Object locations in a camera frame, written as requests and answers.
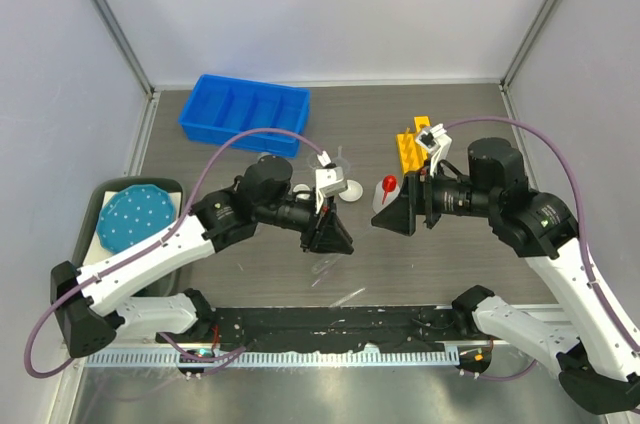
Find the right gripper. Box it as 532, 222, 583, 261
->
372, 158, 499, 235

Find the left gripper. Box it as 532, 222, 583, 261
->
256, 188, 354, 254

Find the clear glass test tube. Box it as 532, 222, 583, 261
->
311, 254, 341, 275

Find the clear glass rod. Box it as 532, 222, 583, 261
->
329, 287, 366, 309

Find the yellow test tube rack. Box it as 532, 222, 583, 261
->
396, 116, 431, 174

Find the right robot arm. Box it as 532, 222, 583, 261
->
371, 138, 639, 415

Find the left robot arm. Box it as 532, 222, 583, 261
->
51, 156, 353, 358

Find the white evaporating dish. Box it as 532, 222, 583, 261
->
339, 179, 363, 203

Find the small white crucible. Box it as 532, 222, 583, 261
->
293, 184, 312, 197

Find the clear plastic funnel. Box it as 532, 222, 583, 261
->
332, 146, 351, 173

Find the blue compartment bin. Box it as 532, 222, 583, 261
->
178, 74, 311, 145

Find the teal dotted plate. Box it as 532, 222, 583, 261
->
96, 184, 178, 254

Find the dark grey tray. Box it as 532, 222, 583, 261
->
71, 176, 186, 267

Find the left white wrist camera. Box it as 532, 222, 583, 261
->
315, 163, 348, 214

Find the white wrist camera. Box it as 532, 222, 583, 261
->
315, 163, 348, 214
414, 123, 452, 177

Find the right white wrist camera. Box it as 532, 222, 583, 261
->
414, 123, 452, 177

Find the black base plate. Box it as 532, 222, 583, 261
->
171, 306, 491, 354

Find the white slotted cable duct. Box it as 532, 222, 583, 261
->
85, 344, 459, 369

